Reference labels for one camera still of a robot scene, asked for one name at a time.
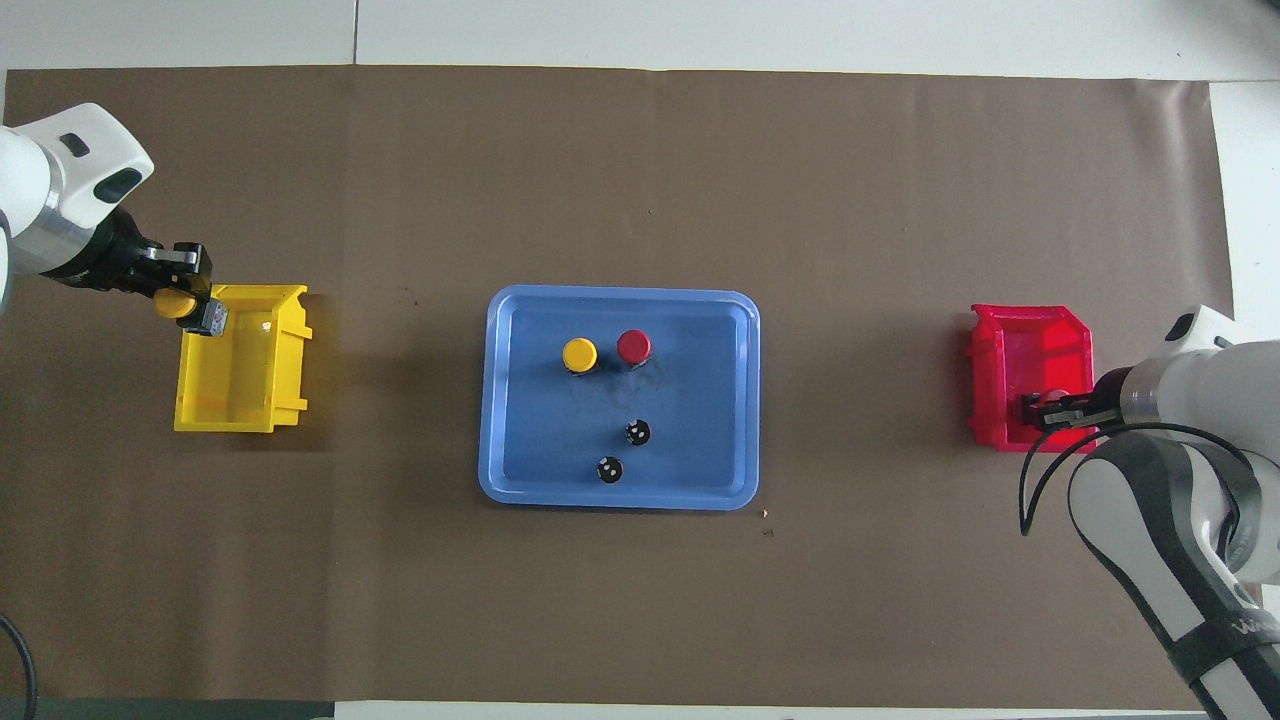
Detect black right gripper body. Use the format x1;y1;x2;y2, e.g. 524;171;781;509
1090;368;1131;429

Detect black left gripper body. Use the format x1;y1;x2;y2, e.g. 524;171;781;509
75;210;173;297

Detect red plastic bin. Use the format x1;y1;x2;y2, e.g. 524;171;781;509
966;304;1099;454

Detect yellow plastic bin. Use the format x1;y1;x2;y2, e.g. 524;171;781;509
173;284;313;434

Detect blue plastic tray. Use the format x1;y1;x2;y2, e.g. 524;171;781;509
478;285;761;512

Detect brown paper table mat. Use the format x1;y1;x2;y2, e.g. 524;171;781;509
0;65;1236;706

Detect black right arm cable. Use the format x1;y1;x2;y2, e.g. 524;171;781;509
1019;422;1263;561

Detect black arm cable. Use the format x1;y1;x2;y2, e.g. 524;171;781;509
1019;422;1263;561
0;612;39;720

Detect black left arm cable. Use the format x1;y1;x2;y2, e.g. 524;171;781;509
0;612;39;720

